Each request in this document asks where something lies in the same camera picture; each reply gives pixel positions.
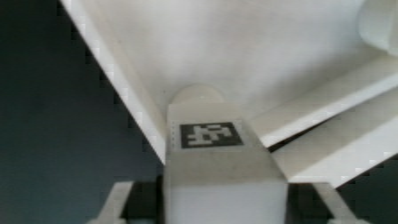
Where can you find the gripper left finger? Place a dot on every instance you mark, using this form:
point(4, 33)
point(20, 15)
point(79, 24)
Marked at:
point(130, 204)

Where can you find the white front fence bar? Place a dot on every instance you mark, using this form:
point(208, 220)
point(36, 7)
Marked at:
point(347, 145)

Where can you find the white table leg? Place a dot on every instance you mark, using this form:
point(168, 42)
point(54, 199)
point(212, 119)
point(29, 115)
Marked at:
point(224, 184)

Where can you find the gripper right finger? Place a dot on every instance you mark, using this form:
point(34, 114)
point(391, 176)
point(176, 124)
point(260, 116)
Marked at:
point(317, 206)

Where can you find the white square table top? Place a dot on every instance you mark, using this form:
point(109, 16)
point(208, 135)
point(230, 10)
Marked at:
point(278, 50)

